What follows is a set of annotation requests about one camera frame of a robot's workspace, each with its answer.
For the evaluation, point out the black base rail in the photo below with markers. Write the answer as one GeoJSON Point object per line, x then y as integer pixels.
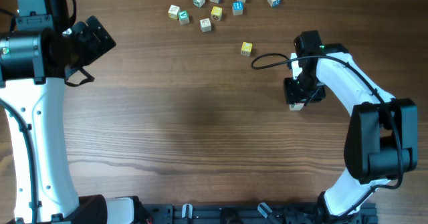
{"type": "Point", "coordinates": [289, 213]}

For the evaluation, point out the yellow top block lower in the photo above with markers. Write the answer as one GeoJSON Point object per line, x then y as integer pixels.
{"type": "Point", "coordinates": [246, 49]}

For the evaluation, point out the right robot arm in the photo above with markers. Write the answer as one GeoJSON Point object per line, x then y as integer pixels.
{"type": "Point", "coordinates": [381, 142]}

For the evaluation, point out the blue H block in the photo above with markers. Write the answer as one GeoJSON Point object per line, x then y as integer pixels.
{"type": "Point", "coordinates": [237, 8]}

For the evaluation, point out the yellow top block upper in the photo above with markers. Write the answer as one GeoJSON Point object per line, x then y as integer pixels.
{"type": "Point", "coordinates": [216, 13]}

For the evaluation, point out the white block red side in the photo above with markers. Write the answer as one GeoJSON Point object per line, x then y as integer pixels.
{"type": "Point", "coordinates": [205, 25]}

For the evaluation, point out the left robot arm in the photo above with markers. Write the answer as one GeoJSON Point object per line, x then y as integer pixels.
{"type": "Point", "coordinates": [46, 45]}

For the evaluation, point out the green Z block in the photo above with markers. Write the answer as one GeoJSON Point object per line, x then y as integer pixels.
{"type": "Point", "coordinates": [296, 106]}

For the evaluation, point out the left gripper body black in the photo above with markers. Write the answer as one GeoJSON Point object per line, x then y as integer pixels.
{"type": "Point", "coordinates": [89, 45]}

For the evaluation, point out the green V block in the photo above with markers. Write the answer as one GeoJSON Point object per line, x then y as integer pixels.
{"type": "Point", "coordinates": [183, 17]}

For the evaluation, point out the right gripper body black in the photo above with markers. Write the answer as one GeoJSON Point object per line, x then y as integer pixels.
{"type": "Point", "coordinates": [300, 89]}

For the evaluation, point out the yellow edge block far left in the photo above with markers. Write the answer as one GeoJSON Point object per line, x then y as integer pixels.
{"type": "Point", "coordinates": [173, 12]}

